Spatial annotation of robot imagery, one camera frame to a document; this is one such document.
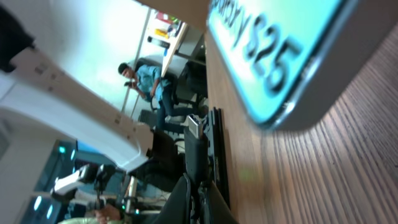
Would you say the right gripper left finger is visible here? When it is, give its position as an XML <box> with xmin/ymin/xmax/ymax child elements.
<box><xmin>155</xmin><ymin>174</ymin><xmax>191</xmax><ymax>224</ymax></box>

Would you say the turquoise Galaxy S25 smartphone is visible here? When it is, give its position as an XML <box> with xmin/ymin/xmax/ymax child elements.
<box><xmin>206</xmin><ymin>0</ymin><xmax>397</xmax><ymax>131</ymax></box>

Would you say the seated person in blue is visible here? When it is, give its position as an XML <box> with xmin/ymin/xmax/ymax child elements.
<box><xmin>118</xmin><ymin>63</ymin><xmax>201</xmax><ymax>134</ymax></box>

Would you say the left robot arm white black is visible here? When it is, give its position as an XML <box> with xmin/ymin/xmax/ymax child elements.
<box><xmin>1</xmin><ymin>7</ymin><xmax>183</xmax><ymax>192</ymax></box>

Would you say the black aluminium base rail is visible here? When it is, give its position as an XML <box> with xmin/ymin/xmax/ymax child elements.
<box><xmin>204</xmin><ymin>108</ymin><xmax>230</xmax><ymax>207</ymax></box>

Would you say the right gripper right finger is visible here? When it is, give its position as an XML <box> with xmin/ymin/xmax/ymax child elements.
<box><xmin>198</xmin><ymin>182</ymin><xmax>238</xmax><ymax>224</ymax></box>

